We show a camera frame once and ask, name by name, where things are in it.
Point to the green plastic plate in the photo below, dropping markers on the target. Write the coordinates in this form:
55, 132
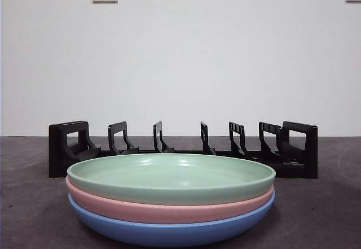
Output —
169, 175

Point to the pink plastic plate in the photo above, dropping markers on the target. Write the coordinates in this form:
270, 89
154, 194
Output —
169, 212

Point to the blue plastic plate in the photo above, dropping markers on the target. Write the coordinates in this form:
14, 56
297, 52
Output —
169, 235

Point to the black plastic dish rack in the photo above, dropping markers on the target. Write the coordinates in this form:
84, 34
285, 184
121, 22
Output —
310, 147

